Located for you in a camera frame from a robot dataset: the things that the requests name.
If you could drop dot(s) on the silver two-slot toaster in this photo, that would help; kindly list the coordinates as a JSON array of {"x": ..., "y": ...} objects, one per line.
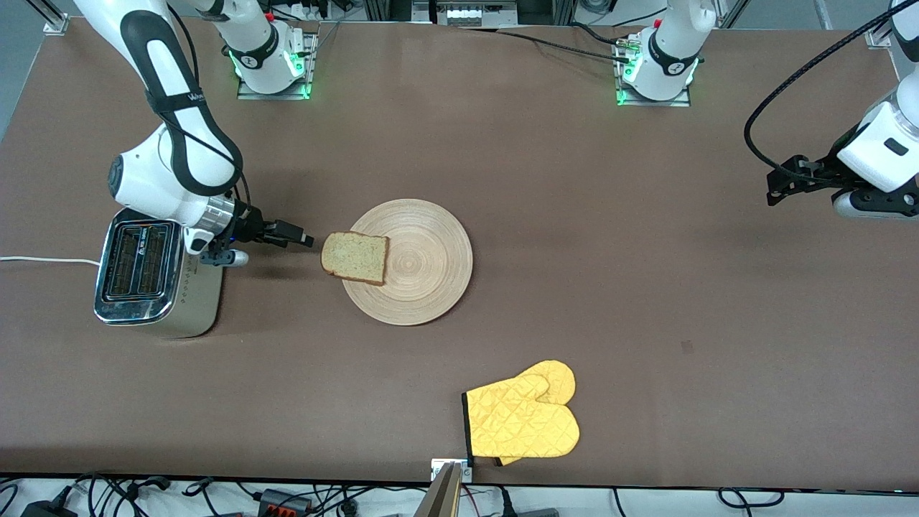
[{"x": 161, "y": 287}]

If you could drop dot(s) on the brown bread slice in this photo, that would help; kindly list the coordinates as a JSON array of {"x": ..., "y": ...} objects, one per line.
[{"x": 355, "y": 257}]

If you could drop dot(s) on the yellow quilted oven mitt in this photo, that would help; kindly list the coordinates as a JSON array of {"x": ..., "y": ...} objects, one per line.
[
  {"x": 520, "y": 424},
  {"x": 560, "y": 377}
]

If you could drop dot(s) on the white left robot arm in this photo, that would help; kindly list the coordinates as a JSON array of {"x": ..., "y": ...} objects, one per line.
[{"x": 668, "y": 50}]

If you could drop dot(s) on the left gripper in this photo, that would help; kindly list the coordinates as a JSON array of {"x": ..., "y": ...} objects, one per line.
[{"x": 820, "y": 174}]

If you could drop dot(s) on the round wooden plate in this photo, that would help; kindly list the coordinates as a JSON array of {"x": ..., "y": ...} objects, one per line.
[{"x": 423, "y": 266}]

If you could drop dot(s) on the black adapter with orange clips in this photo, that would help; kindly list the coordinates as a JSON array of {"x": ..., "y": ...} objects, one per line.
[{"x": 283, "y": 499}]

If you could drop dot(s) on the small metal post bracket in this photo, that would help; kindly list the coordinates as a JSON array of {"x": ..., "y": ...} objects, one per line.
[{"x": 436, "y": 468}]

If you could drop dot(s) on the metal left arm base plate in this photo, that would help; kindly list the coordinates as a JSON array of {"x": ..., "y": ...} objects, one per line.
[{"x": 646, "y": 102}]

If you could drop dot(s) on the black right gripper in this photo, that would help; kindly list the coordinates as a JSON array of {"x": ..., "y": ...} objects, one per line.
[{"x": 250, "y": 225}]

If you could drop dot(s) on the black power adapter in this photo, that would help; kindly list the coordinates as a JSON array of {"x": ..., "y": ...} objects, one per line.
[{"x": 47, "y": 508}]

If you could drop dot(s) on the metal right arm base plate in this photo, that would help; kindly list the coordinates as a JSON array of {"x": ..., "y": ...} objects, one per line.
[{"x": 305, "y": 72}]

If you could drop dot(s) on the aluminium profile post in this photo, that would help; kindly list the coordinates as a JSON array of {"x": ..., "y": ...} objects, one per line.
[{"x": 441, "y": 495}]

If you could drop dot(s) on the metal table corner bracket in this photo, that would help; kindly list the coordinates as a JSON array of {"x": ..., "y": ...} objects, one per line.
[
  {"x": 56, "y": 26},
  {"x": 876, "y": 37}
]

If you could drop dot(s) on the white power strip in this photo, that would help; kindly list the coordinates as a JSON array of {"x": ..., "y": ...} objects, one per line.
[{"x": 470, "y": 14}]

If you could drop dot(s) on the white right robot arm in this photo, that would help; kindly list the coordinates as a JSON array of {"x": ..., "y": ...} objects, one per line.
[{"x": 143, "y": 179}]

